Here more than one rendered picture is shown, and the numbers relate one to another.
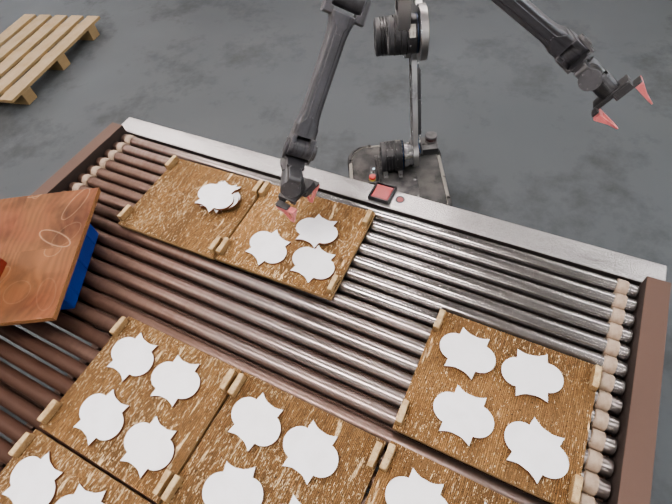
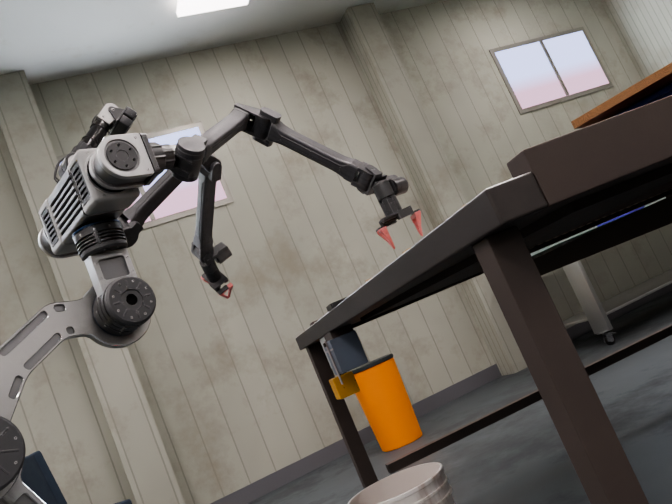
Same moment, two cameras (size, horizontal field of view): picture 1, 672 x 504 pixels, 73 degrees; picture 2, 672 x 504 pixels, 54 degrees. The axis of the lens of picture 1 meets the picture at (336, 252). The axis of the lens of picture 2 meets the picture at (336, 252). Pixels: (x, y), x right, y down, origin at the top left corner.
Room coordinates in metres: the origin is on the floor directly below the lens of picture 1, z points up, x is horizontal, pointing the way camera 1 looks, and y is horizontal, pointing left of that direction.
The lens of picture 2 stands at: (2.65, 1.23, 0.78)
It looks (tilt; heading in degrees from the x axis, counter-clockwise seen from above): 8 degrees up; 220
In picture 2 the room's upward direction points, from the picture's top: 23 degrees counter-clockwise
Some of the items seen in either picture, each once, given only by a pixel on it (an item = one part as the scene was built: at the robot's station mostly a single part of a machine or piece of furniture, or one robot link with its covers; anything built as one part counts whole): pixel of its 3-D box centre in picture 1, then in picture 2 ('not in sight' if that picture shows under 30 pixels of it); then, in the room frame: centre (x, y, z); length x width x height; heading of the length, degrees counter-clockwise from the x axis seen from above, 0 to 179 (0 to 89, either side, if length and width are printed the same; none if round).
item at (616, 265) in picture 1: (337, 188); (358, 305); (1.15, -0.04, 0.89); 2.08 x 0.08 x 0.06; 56
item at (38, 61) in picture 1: (23, 58); not in sight; (4.27, 2.54, 0.06); 1.37 x 0.94 x 0.12; 156
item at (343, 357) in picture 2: not in sight; (344, 354); (0.95, -0.36, 0.77); 0.14 x 0.11 x 0.18; 56
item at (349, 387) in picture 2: not in sight; (336, 365); (0.86, -0.51, 0.74); 0.09 x 0.08 x 0.24; 56
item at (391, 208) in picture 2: (295, 183); (391, 208); (0.97, 0.08, 1.12); 0.10 x 0.07 x 0.07; 139
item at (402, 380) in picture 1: (252, 316); not in sight; (0.68, 0.28, 0.90); 1.95 x 0.05 x 0.05; 56
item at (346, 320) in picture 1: (269, 289); not in sight; (0.76, 0.22, 0.90); 1.95 x 0.05 x 0.05; 56
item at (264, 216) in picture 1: (297, 236); not in sight; (0.93, 0.12, 0.93); 0.41 x 0.35 x 0.02; 57
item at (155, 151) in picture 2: not in sight; (155, 158); (1.58, -0.13, 1.45); 0.09 x 0.08 x 0.12; 83
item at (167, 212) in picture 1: (194, 204); not in sight; (1.16, 0.47, 0.93); 0.41 x 0.35 x 0.02; 57
